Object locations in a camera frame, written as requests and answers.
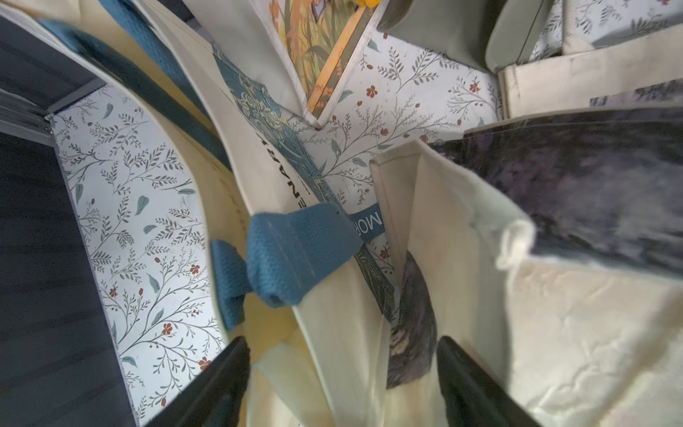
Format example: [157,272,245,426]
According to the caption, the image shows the cream tote bag front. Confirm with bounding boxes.
[244,106,683,427]

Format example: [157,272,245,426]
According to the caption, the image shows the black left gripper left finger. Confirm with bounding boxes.
[148,336,250,427]

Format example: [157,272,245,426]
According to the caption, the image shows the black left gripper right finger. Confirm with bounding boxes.
[437,336,538,426]

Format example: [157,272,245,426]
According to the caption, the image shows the olive green canvas bag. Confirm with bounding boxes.
[378,0,553,73]

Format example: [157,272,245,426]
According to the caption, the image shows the cream tote with purple print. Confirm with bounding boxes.
[498,24,682,119]

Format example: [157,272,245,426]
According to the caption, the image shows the cream tote yellow handles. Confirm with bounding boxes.
[185,0,388,128]

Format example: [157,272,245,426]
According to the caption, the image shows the cream tote blue print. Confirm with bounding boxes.
[1,1,393,426]

